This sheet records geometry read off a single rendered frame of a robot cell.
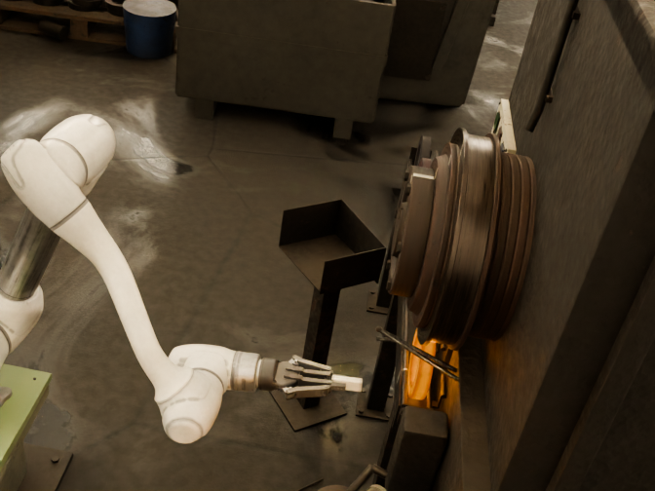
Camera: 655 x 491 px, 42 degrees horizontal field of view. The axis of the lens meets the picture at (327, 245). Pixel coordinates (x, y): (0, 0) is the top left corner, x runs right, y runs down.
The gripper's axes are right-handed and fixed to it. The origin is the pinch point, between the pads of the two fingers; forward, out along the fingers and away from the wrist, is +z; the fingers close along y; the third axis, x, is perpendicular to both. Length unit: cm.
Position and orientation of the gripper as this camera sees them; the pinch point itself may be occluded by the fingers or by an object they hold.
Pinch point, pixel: (346, 383)
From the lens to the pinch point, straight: 196.6
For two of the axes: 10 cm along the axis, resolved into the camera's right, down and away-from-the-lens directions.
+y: -1.1, 5.8, -8.1
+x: 0.5, -8.1, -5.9
